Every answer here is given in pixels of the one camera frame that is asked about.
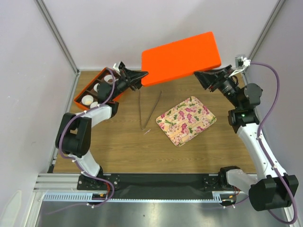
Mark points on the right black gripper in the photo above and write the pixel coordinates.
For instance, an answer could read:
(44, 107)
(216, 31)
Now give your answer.
(208, 78)

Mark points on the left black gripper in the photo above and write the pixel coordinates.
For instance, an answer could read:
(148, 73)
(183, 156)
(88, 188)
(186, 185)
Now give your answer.
(131, 78)

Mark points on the orange box lid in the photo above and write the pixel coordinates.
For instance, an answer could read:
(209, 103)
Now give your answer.
(180, 59)

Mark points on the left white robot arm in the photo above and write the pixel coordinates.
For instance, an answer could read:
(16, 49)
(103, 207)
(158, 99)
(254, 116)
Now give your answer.
(74, 135)

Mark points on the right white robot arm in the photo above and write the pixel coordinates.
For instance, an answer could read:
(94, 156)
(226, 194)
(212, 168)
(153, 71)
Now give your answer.
(273, 188)

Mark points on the orange chocolate box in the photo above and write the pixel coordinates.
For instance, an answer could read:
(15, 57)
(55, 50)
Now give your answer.
(88, 89)

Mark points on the floral serving tray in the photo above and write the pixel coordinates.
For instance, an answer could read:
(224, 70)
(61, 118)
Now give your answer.
(186, 120)

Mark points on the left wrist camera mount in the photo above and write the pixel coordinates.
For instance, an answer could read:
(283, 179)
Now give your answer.
(117, 67)

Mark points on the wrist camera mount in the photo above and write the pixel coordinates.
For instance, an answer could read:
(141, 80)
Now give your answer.
(117, 67)
(241, 63)

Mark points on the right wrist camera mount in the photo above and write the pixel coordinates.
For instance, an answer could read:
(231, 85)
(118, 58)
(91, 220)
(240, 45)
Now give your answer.
(241, 63)

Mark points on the aluminium frame post right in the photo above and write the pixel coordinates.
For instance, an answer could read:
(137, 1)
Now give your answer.
(266, 28)

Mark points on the aluminium frame post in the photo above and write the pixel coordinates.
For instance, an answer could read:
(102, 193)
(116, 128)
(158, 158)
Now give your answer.
(56, 33)
(266, 28)

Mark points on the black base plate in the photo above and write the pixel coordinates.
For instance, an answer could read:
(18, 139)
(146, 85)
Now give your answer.
(163, 183)

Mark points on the aluminium frame post left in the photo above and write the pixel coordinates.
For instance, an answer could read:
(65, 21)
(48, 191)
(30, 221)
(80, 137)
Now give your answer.
(56, 33)

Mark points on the white cable duct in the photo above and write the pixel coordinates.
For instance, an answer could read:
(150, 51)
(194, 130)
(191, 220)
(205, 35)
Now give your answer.
(216, 197)

